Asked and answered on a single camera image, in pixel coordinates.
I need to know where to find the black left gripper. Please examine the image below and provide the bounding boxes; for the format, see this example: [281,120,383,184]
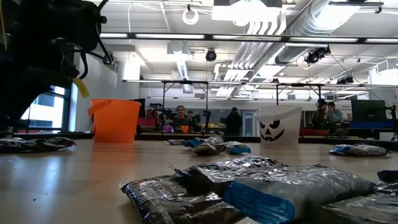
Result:
[0,60,80,131]

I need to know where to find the white jack-o-lantern bucket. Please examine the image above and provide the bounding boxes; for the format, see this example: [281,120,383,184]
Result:
[255,105,303,146]

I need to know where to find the silver blue-end candy packet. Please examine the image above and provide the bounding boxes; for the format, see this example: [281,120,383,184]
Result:
[169,154,289,197]

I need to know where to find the dark framed window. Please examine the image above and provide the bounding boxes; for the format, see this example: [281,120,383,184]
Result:
[18,83,74,133]

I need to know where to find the yellow tag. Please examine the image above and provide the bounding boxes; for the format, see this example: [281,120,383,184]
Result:
[73,77,90,99]

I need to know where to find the orange plastic bucket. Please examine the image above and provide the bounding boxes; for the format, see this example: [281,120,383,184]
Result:
[87,98,142,144]

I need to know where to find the black computer monitor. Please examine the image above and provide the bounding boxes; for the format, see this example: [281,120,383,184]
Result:
[132,98,146,119]
[351,99,388,124]

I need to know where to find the red cabinet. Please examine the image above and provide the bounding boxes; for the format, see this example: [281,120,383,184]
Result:
[137,108,158,127]

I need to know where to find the overhead beam with light strips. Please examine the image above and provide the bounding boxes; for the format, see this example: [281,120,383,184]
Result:
[99,30,398,45]

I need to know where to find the white ceiling light panel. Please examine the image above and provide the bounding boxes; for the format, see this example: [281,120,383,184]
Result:
[211,0,287,23]

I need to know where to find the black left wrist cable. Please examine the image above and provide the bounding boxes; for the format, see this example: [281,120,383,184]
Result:
[60,18,113,80]

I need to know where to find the black aluminium table frame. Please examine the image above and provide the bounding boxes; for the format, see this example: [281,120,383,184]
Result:
[0,131,398,146]

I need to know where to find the black workstation frame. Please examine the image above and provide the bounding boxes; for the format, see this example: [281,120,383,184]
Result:
[161,80,210,134]
[275,82,323,108]

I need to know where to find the white ring light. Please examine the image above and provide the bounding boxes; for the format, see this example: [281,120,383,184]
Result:
[182,8,200,26]

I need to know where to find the black camera on boom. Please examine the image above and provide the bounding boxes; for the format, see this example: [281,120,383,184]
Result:
[304,45,331,65]

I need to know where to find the silver ventilation duct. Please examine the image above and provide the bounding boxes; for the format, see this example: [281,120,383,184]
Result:
[275,0,363,65]

